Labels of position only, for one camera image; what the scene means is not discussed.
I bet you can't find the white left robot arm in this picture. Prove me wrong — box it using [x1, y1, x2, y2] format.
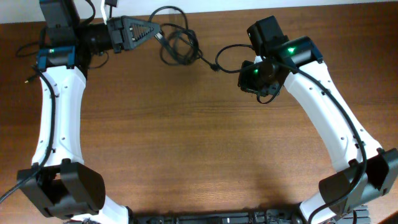
[16, 1, 160, 223]

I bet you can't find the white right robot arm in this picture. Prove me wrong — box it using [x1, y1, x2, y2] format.
[238, 16, 397, 223]

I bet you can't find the thick black cable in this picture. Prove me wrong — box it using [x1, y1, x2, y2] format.
[158, 23, 201, 67]

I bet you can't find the thin black USB cable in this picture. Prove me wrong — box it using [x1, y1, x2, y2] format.
[186, 46, 220, 72]

